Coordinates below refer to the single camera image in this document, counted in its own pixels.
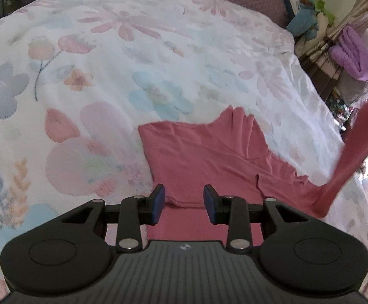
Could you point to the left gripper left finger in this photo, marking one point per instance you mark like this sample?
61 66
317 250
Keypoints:
135 212

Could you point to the blue plush toy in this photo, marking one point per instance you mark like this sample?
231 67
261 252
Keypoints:
305 24

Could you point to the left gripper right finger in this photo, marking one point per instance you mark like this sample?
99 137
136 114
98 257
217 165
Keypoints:
232 211

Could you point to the pink turtleneck long-sleeve top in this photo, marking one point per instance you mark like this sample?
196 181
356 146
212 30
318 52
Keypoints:
232 156

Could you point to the floral fleece bed blanket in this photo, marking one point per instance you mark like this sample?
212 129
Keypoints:
77 80

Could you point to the brown striped curtain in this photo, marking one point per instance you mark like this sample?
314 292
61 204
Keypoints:
323 62

